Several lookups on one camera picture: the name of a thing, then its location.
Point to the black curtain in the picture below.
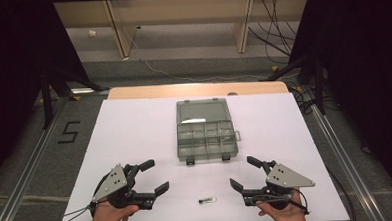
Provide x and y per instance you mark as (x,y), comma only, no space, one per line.
(15,65)
(365,49)

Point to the white paper scrap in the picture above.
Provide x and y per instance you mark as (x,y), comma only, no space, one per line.
(92,33)

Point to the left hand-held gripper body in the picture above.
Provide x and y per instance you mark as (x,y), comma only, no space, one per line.
(113,182)

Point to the clear plastic organizer box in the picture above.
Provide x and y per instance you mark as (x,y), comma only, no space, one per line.
(205,136)

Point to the aluminium floor rail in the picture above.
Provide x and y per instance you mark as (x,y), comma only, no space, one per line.
(346,164)
(26,174)

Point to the person's right hand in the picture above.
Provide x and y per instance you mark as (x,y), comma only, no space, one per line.
(285,215)

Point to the wooden desk side panel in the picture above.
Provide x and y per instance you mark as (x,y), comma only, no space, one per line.
(122,33)
(243,25)

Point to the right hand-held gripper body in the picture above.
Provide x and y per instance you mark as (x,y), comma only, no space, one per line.
(285,177)

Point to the white table sheet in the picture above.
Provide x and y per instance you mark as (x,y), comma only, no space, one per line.
(135,133)

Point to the black metal stand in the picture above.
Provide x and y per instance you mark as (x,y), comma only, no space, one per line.
(46,97)
(318,85)

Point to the person's left hand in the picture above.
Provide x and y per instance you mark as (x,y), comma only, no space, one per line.
(107,217)

